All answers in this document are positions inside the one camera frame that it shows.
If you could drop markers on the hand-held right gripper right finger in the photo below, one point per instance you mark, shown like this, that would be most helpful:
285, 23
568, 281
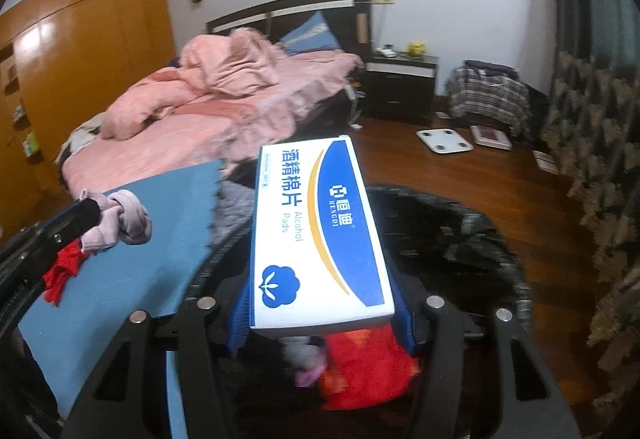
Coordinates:
406, 326

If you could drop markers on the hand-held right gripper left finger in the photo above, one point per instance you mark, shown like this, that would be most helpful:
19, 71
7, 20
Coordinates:
239, 319

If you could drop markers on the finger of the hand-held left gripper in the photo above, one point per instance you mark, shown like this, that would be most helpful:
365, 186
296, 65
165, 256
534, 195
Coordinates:
75, 221

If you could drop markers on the pale pink sock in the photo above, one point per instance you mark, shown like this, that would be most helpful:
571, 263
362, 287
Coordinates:
125, 219

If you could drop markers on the orange knit cloth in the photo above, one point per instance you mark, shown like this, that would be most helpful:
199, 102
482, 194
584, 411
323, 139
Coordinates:
370, 369

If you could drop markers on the bright pink cloth piece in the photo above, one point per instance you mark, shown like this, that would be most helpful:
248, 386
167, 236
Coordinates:
311, 375

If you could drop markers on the black bagged trash bin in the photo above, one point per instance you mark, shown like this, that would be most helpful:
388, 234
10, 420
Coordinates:
450, 244

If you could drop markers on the white and blue box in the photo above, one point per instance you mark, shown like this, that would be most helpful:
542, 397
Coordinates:
320, 244

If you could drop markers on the pile of light clothes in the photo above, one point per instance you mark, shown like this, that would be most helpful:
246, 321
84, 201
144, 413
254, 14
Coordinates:
82, 139

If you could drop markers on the blue table cloth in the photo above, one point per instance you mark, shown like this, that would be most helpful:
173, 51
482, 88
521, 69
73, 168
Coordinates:
150, 279

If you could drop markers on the grey quilted cloth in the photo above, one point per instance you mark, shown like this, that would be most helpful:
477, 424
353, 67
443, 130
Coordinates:
232, 214

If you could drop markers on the wooden wardrobe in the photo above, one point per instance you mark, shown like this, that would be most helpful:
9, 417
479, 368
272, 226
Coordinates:
75, 44

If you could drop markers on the white bathroom scale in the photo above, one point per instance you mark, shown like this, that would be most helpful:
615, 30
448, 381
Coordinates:
444, 141

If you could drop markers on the flat white box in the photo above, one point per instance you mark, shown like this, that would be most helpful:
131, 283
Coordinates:
491, 137

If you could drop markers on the white booklet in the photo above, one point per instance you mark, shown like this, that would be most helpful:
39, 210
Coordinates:
545, 162

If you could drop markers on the pink quilt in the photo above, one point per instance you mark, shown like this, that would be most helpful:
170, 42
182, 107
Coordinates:
225, 64

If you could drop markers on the dark nightstand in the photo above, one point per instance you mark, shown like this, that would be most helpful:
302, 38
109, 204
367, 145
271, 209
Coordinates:
400, 94

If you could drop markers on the plaid cloth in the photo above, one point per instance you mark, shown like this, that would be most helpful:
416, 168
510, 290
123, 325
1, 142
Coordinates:
487, 101

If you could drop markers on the pink bed sheet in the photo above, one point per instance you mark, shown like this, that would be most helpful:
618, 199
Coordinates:
300, 84

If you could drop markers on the dark purple garment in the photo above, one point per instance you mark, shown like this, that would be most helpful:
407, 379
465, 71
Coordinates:
490, 69

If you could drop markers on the white desk phone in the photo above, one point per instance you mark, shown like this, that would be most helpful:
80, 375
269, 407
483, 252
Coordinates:
387, 52

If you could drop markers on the yellow plush toy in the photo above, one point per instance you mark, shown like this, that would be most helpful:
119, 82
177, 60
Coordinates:
417, 48

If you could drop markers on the dark patterned curtain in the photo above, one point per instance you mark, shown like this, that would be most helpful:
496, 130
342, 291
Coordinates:
600, 119

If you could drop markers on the large blue pillow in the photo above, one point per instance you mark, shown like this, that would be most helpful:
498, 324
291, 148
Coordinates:
312, 36

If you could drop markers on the dark wooden bed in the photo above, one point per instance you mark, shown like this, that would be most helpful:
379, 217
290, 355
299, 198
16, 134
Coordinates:
345, 31

